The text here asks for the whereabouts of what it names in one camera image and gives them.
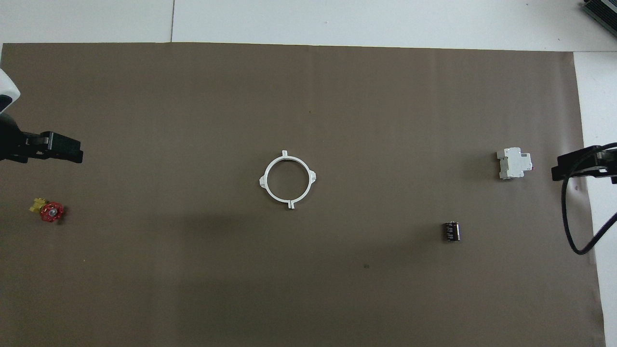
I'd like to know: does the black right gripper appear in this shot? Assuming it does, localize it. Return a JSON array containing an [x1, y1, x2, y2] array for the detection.
[[552, 144, 617, 182]]

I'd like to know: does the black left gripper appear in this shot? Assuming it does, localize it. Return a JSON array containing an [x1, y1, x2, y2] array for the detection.
[[0, 113, 83, 163]]

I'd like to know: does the white half-ring pipe clamp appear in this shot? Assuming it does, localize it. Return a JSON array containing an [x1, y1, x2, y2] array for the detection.
[[259, 150, 291, 210], [284, 150, 318, 210]]

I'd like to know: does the white circuit breaker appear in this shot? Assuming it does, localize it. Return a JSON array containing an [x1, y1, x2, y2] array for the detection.
[[496, 147, 534, 181]]

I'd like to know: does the red and yellow valve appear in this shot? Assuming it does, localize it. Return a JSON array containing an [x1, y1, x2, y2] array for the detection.
[[29, 197, 65, 223]]

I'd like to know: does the dark grey ribbed device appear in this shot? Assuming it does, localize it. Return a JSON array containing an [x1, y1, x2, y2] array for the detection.
[[582, 0, 617, 37]]

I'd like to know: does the brown paper mat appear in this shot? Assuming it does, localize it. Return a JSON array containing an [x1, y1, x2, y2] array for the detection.
[[0, 42, 607, 347]]

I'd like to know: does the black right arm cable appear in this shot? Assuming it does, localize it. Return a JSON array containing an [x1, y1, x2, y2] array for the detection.
[[561, 144, 617, 255]]

